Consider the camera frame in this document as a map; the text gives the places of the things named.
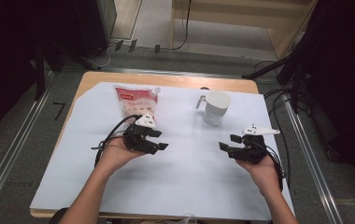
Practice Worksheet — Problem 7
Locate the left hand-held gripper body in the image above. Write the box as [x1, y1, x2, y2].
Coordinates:
[122, 114, 163, 155]

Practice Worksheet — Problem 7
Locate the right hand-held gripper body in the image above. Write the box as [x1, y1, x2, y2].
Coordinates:
[234, 124, 281, 165]

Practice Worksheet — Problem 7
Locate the red and white refill pouch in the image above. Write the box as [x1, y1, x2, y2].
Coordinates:
[113, 85, 162, 125]

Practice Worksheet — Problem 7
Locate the white lidded jar with handle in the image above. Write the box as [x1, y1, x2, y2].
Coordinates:
[195, 90, 232, 127]

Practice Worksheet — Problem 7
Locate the person's left hand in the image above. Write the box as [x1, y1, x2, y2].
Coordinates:
[99, 136, 146, 175]

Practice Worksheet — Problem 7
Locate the person's right hand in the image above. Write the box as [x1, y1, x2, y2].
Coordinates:
[235, 153, 281, 197]

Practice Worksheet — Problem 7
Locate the white paper sheet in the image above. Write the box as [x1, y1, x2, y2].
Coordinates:
[29, 81, 295, 222]

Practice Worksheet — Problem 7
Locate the black tripod stand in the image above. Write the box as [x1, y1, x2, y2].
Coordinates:
[241, 31, 323, 115]

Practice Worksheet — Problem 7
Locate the black curtain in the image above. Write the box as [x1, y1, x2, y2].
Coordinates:
[0, 0, 83, 144]
[303, 0, 355, 200]

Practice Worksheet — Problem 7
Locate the black cabinet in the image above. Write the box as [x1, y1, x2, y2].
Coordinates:
[72, 0, 118, 59]

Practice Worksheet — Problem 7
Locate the wooden shelf unit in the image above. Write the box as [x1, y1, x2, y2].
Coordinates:
[169, 0, 319, 60]

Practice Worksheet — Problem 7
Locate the left hand-held gripper cable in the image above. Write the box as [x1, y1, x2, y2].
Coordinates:
[91, 114, 142, 167]

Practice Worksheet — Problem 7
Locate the hand-held gripper cable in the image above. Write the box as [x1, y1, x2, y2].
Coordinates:
[263, 144, 287, 192]
[91, 114, 142, 167]

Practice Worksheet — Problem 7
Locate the right hand-held gripper cable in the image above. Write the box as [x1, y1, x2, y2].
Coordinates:
[263, 144, 287, 192]

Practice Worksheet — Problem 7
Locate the black floor cable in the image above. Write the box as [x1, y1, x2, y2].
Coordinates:
[254, 60, 292, 188]

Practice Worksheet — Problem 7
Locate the metal floor rail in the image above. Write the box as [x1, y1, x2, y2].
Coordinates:
[0, 90, 50, 216]
[282, 92, 343, 224]

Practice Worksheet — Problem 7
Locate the white floor cable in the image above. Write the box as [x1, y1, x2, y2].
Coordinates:
[95, 43, 118, 68]

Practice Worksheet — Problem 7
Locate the black hanging cable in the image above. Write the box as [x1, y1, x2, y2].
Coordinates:
[170, 0, 192, 51]

